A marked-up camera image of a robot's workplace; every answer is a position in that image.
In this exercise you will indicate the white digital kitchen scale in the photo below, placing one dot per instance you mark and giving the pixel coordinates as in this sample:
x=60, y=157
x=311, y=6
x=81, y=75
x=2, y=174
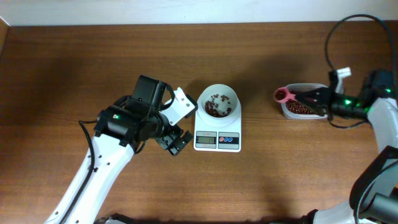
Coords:
x=218, y=134

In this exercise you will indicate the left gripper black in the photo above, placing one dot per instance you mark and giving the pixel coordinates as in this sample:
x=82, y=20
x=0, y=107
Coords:
x=173, y=134

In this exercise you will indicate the red adzuki beans pile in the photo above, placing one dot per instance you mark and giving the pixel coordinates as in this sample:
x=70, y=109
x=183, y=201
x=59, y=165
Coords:
x=297, y=108

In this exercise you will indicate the beans in white bowl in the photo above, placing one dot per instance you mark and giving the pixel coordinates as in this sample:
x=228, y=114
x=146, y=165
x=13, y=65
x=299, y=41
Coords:
x=218, y=106

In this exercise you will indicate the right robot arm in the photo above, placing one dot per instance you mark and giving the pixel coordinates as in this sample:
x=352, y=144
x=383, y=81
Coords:
x=373, y=197

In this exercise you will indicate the clear plastic bean container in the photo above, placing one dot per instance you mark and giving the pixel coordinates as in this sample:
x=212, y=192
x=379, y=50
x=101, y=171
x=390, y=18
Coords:
x=301, y=87

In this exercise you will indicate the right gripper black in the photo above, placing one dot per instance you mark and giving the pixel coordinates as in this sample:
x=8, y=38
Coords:
x=321, y=94

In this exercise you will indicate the white round bowl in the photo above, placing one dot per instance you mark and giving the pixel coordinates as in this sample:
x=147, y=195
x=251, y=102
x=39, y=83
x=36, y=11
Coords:
x=218, y=89

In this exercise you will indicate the pink measuring scoop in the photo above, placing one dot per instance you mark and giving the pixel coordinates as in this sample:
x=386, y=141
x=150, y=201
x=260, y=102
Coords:
x=283, y=95

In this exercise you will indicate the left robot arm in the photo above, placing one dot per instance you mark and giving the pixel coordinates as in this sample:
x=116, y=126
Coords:
x=121, y=131

